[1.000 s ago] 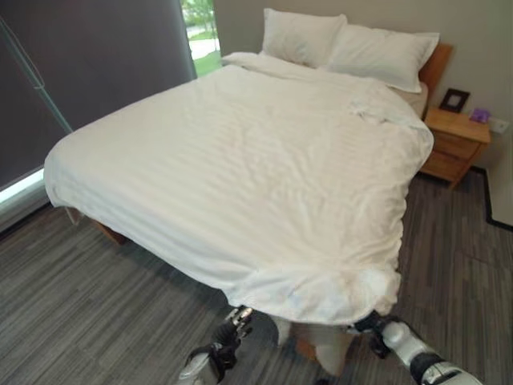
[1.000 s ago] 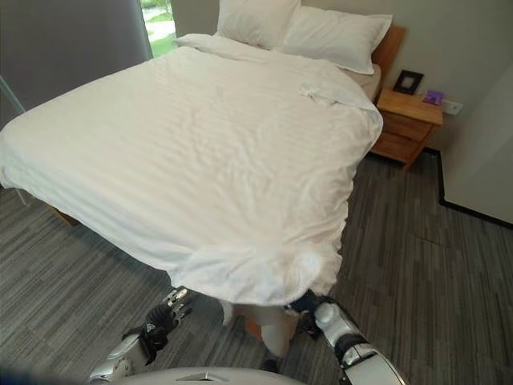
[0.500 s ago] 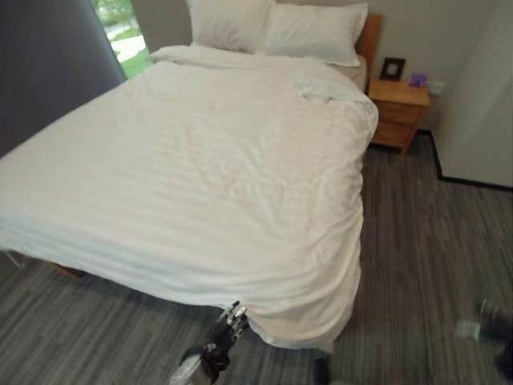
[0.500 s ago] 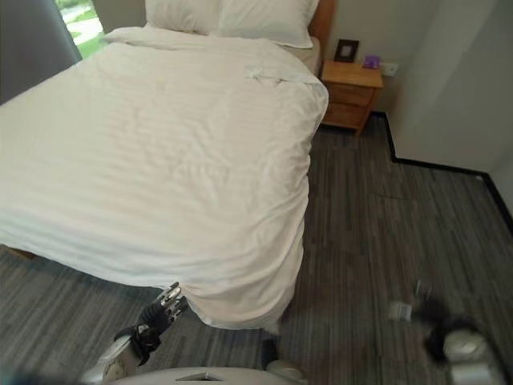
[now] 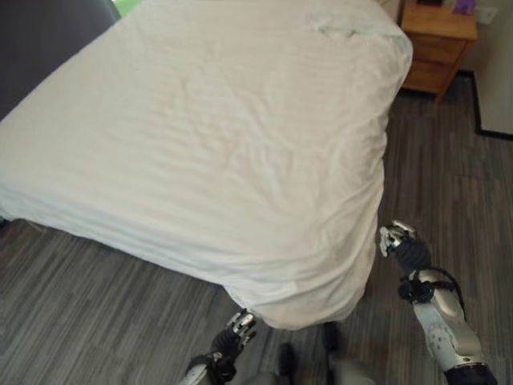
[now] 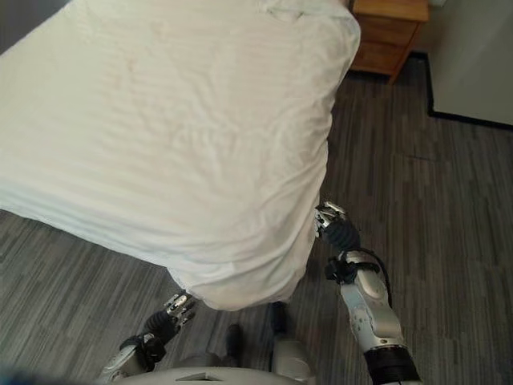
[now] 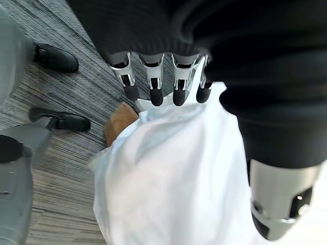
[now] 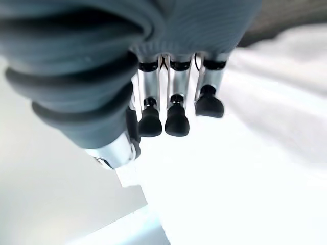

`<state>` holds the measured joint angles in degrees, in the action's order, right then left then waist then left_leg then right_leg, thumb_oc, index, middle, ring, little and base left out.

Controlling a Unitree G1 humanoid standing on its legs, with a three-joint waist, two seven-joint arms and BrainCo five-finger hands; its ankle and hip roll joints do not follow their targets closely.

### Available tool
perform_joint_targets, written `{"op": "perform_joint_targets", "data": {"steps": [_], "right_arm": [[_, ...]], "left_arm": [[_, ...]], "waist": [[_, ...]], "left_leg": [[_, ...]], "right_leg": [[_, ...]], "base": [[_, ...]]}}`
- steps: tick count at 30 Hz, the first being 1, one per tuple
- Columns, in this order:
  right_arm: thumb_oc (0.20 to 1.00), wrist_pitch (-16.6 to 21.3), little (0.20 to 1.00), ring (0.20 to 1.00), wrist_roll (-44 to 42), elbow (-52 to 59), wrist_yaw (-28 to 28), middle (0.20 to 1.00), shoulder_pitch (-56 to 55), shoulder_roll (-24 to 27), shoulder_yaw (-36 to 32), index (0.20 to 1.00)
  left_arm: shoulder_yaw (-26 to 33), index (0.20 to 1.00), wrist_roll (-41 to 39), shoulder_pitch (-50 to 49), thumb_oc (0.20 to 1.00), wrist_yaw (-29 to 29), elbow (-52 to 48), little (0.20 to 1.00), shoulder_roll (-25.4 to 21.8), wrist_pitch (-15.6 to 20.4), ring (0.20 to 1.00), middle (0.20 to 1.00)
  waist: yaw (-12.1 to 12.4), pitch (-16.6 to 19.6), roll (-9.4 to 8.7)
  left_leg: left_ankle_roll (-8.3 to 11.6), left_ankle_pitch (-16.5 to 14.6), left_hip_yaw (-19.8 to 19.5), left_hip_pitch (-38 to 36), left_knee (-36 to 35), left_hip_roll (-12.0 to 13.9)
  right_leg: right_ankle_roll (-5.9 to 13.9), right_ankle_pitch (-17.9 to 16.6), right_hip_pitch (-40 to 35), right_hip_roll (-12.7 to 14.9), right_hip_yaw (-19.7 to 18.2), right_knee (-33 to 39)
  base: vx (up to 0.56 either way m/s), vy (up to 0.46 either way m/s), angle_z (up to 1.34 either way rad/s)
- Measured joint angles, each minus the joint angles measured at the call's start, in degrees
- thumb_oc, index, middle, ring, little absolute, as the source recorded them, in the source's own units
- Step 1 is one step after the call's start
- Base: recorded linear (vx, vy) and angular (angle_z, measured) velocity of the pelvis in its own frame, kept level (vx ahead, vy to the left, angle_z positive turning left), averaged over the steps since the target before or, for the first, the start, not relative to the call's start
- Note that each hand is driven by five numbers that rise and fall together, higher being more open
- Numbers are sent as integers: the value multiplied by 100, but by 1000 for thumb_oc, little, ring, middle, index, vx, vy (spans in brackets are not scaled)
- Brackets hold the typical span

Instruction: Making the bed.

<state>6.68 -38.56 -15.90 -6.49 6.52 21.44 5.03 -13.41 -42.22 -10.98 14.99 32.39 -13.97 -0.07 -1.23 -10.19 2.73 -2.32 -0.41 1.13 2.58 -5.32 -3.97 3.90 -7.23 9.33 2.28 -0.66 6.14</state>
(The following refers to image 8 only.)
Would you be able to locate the white bed sheet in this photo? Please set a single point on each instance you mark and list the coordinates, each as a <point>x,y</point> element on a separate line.
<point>51,183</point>

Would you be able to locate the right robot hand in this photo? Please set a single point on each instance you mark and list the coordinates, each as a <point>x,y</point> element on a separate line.
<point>76,63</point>

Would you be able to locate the white duvet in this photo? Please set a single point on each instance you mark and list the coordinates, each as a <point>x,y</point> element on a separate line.
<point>230,153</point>

